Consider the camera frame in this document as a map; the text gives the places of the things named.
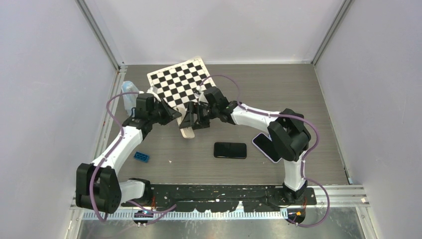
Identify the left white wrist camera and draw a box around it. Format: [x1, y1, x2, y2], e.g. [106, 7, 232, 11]
[146, 86, 162, 102]

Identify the black phone on table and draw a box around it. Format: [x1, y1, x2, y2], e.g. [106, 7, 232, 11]
[213, 142, 247, 159]

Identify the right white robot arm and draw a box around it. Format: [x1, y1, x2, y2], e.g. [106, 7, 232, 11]
[178, 87, 311, 205]

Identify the lilac cased phone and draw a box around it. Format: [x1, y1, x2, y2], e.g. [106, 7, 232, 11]
[252, 133, 282, 163]

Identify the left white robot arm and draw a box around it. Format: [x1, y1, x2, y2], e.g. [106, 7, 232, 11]
[75, 93, 181, 215]

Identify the beige phone case with ring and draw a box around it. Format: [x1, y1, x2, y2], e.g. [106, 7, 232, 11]
[176, 117, 195, 139]

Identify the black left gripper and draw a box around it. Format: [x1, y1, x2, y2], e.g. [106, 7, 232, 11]
[148, 98, 180, 126]

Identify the black white chessboard mat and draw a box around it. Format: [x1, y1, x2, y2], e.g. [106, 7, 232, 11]
[147, 56, 215, 109]

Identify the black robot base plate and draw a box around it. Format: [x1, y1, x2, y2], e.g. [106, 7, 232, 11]
[134, 184, 317, 213]

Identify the blue toy brick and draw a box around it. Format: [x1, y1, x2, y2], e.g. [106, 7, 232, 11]
[133, 151, 150, 163]

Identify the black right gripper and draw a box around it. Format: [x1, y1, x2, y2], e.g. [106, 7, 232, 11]
[181, 101, 219, 130]

